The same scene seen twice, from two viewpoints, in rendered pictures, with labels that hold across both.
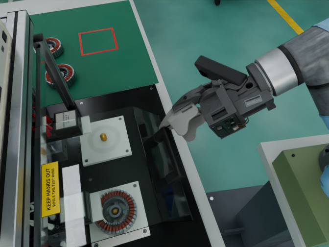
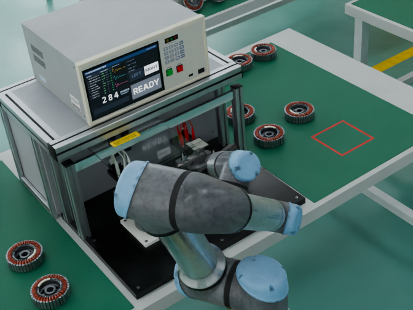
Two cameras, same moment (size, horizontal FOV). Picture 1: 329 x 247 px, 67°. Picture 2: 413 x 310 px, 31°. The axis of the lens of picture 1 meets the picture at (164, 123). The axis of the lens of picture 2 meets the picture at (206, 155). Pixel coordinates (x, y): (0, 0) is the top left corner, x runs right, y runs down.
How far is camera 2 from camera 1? 182 cm
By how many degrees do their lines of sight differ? 52
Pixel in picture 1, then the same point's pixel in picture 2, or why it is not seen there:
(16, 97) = (164, 98)
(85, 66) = (298, 146)
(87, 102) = not seen: hidden behind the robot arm
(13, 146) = (134, 111)
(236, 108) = (193, 165)
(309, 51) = (222, 156)
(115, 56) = (329, 158)
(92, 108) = not seen: hidden behind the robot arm
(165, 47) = not seen: outside the picture
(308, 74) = (217, 168)
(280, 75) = (211, 160)
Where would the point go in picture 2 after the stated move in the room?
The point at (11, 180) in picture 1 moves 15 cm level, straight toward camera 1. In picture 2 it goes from (117, 119) to (102, 149)
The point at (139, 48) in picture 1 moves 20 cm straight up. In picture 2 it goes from (356, 170) to (357, 120)
